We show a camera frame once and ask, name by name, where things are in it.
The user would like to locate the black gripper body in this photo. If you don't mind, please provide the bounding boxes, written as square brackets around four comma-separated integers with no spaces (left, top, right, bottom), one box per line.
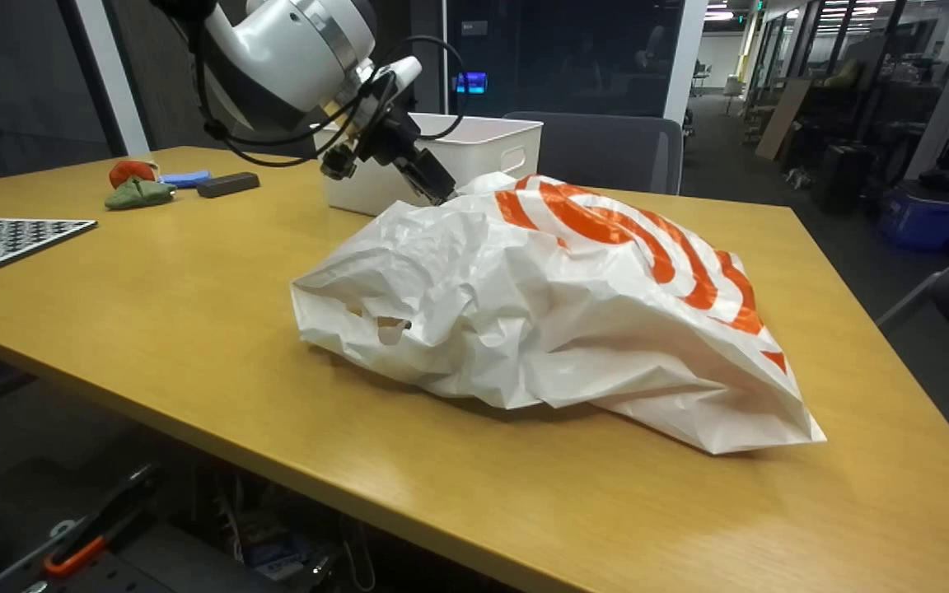
[315,92,425,181]

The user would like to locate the white orange plastic bag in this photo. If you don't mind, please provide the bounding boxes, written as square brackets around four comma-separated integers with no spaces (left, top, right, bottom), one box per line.
[291,170,830,457]

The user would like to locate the white plastic basket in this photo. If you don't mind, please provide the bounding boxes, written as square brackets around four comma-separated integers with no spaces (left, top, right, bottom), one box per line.
[322,107,547,225]

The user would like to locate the blue lit screen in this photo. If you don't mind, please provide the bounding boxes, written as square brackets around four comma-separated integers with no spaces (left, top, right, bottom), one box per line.
[447,70,491,99]

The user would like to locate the black eraser block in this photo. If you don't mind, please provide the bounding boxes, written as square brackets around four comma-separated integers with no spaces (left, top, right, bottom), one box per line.
[193,169,264,202]

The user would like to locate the grey office chair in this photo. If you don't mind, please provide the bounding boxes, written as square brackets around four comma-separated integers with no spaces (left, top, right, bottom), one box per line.
[504,107,687,202]

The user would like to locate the blue marker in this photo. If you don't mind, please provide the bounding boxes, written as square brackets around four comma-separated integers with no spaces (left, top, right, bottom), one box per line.
[157,169,216,190]

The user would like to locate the green small object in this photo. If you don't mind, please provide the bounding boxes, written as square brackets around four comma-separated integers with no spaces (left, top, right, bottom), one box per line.
[102,175,177,213]

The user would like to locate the orange red small object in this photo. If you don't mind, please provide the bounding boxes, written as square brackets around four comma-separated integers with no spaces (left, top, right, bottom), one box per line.
[105,155,161,190]

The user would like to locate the brown cardboard sheet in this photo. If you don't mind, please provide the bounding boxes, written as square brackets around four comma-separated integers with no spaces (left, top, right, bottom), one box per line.
[750,76,814,169]

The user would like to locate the grey perforated pad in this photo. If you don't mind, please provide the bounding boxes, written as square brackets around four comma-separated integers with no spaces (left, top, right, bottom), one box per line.
[0,213,99,273]

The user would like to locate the blue storage bin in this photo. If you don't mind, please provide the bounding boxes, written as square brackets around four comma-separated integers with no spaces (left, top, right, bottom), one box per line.
[877,181,949,257]

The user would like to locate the orange black bar clamp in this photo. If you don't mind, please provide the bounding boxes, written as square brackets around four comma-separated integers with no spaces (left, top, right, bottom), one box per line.
[0,464,161,593]

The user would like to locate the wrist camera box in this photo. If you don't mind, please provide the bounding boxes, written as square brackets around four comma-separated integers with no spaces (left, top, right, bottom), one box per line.
[375,54,428,92]

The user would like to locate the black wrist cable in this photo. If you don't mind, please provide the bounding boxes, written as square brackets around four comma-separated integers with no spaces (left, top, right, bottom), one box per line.
[193,32,468,169]

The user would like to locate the white window frame post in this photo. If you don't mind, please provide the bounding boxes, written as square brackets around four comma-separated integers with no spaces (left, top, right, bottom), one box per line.
[70,0,153,159]
[658,0,710,128]

